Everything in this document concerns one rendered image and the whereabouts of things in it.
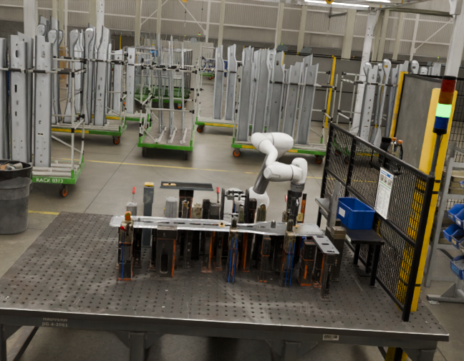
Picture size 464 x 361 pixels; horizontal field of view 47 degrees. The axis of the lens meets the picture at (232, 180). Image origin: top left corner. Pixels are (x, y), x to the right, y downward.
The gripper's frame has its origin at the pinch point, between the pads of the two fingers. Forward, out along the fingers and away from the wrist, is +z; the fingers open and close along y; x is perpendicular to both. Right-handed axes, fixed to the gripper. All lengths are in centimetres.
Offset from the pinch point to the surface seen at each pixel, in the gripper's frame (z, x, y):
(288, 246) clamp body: 9.2, -7.6, 24.8
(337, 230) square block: 0.0, 25.0, 16.6
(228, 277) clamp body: 32, -42, 22
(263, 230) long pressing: 5.7, -20.9, 7.9
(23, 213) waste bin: 81, -234, -230
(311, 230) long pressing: 5.6, 12.5, 2.4
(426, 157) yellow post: -56, 58, 51
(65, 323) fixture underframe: 45, -134, 59
